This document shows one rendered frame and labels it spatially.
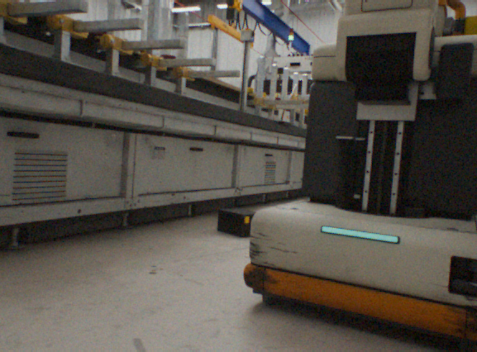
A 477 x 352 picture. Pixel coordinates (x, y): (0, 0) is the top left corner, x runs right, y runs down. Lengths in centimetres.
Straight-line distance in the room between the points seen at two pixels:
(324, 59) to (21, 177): 121
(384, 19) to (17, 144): 137
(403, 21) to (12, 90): 116
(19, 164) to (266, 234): 107
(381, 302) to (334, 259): 14
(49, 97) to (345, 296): 117
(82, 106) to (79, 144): 35
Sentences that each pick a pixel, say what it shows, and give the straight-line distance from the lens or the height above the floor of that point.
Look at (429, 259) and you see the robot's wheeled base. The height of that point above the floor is 22.
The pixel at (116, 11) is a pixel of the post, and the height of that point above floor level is 95.
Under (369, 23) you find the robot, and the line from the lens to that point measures 124.
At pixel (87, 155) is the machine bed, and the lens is 217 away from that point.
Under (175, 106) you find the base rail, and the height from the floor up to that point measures 64.
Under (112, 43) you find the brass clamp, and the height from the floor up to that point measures 82.
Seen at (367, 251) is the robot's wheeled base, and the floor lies 21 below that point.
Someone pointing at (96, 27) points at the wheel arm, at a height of 82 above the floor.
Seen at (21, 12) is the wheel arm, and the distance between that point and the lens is 157.
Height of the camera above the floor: 43
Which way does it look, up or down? 3 degrees down
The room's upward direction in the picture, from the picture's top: 4 degrees clockwise
